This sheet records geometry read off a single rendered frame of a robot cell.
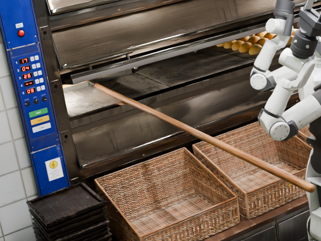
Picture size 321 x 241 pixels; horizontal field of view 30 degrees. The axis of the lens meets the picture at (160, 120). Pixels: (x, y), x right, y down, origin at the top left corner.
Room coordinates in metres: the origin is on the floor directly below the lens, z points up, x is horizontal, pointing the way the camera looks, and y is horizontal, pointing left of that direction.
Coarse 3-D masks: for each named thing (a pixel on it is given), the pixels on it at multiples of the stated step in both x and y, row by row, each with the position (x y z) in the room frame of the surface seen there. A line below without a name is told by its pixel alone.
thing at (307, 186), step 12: (96, 84) 3.23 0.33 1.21; (120, 96) 2.96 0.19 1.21; (144, 108) 2.73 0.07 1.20; (168, 120) 2.53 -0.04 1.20; (192, 132) 2.36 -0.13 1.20; (216, 144) 2.20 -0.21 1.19; (228, 144) 2.16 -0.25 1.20; (240, 156) 2.06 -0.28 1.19; (252, 156) 2.02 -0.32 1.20; (264, 168) 1.94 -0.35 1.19; (276, 168) 1.90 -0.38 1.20; (288, 180) 1.83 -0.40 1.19; (300, 180) 1.79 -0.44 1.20; (312, 192) 1.74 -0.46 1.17
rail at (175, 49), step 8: (320, 8) 3.32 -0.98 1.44; (296, 16) 3.24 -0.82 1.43; (264, 24) 3.14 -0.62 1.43; (232, 32) 3.05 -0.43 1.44; (240, 32) 3.07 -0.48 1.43; (200, 40) 2.96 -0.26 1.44; (208, 40) 2.98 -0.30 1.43; (176, 48) 2.89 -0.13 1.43; (184, 48) 2.91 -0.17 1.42; (144, 56) 2.81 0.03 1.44; (152, 56) 2.83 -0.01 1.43; (112, 64) 2.74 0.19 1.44; (120, 64) 2.75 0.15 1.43; (80, 72) 2.68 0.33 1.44; (88, 72) 2.68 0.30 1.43; (96, 72) 2.69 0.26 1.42
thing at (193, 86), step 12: (276, 60) 3.34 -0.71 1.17; (228, 72) 3.20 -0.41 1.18; (240, 72) 3.23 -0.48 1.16; (180, 84) 3.11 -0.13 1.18; (192, 84) 3.08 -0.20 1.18; (204, 84) 3.12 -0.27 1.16; (144, 96) 2.99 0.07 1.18; (156, 96) 2.98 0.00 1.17; (168, 96) 3.01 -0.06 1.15; (108, 108) 2.88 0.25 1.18; (120, 108) 2.89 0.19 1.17; (132, 108) 2.92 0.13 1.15; (72, 120) 2.77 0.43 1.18; (84, 120) 2.80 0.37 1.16; (96, 120) 2.83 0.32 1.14
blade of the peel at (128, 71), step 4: (120, 72) 3.43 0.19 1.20; (124, 72) 3.44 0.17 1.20; (128, 72) 3.45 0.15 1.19; (108, 76) 3.39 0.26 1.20; (112, 76) 3.40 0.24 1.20; (116, 76) 3.41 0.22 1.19; (120, 76) 3.42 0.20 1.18; (96, 80) 3.35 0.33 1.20; (100, 80) 3.36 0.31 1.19; (104, 80) 3.38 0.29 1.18; (76, 84) 3.30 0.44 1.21; (80, 84) 3.31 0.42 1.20; (84, 84) 3.32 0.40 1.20; (64, 88) 3.26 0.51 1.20; (68, 88) 3.27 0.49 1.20; (72, 88) 3.28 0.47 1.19; (76, 88) 3.29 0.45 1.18; (64, 92) 3.26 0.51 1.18
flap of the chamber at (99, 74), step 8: (248, 32) 3.09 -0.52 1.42; (256, 32) 3.11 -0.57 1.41; (216, 40) 3.00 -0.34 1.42; (224, 40) 3.01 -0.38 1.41; (232, 40) 3.04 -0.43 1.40; (192, 48) 2.93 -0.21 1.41; (200, 48) 2.95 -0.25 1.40; (160, 56) 2.85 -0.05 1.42; (168, 56) 2.86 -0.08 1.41; (128, 64) 2.77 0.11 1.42; (136, 64) 2.78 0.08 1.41; (144, 64) 2.80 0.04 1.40; (104, 72) 2.71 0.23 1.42; (112, 72) 2.72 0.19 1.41; (64, 80) 2.73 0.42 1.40; (72, 80) 2.64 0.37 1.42; (80, 80) 2.65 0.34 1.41
